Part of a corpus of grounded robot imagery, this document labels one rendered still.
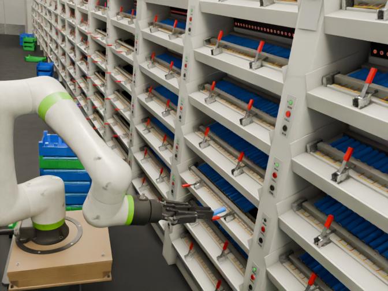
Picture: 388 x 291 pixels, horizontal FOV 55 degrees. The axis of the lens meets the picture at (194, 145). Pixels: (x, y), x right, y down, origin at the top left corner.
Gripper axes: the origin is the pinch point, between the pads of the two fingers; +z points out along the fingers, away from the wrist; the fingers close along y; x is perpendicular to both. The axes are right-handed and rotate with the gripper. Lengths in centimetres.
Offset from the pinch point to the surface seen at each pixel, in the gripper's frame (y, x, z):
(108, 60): 190, -16, 3
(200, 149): 33.9, -10.6, 11.5
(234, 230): 1.1, 7.8, 16.9
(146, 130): 103, 7, 13
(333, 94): -26, -51, 10
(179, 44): 65, -48, 3
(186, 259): 33, 46, 21
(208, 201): 22.8, 8.0, 16.1
